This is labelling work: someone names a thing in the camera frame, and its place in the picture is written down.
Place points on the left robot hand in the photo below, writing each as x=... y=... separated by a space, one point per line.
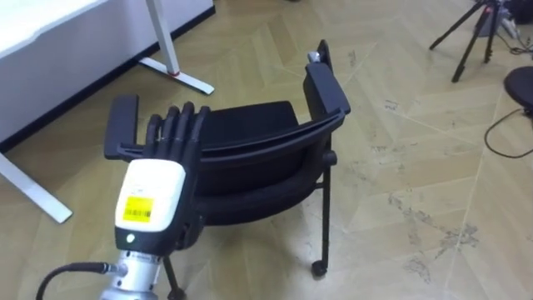
x=152 y=196

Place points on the black chair with armrests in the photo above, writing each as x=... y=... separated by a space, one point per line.
x=258 y=154

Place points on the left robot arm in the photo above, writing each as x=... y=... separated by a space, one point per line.
x=132 y=279

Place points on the white desk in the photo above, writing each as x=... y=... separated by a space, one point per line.
x=83 y=46

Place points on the black round stand base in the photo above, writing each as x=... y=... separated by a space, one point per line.
x=520 y=85

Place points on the black camera tripod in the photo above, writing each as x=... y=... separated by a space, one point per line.
x=474 y=33

